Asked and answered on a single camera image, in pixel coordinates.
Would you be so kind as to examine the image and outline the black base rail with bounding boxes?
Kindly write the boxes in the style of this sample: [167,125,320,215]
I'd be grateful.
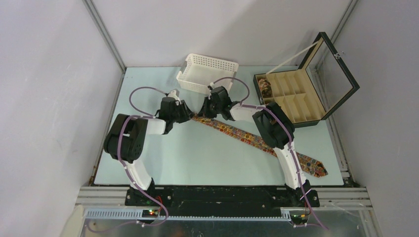
[125,185,320,218]

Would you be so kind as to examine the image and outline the purple cable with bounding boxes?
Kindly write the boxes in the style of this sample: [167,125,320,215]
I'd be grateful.
[85,86,180,234]
[209,77,330,232]

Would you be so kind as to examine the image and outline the black compartment tie box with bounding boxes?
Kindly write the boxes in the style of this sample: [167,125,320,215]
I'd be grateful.
[253,32,360,128]

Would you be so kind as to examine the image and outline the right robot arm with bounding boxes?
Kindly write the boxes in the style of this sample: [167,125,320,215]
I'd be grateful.
[194,86,311,206]

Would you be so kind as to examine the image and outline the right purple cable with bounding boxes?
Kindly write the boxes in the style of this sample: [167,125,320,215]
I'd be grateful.
[209,77,330,232]

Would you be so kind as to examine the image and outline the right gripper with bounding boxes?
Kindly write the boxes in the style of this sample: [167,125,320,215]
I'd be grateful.
[197,97,222,119]

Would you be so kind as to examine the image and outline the white perforated plastic basket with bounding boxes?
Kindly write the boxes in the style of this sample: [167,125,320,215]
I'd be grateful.
[176,53,239,94]

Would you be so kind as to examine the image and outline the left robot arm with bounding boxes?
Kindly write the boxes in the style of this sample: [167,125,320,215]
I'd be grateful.
[103,97,194,206]

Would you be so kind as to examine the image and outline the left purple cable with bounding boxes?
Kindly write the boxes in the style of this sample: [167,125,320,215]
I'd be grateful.
[85,86,180,234]

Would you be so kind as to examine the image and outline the colourful patterned tie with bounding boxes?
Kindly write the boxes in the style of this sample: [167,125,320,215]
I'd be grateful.
[192,115,328,178]

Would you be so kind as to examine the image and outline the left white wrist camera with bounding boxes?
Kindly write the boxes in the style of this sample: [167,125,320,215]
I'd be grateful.
[167,89,181,104]

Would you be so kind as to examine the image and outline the rolled tie far compartment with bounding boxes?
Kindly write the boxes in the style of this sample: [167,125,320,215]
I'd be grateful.
[257,78,272,98]

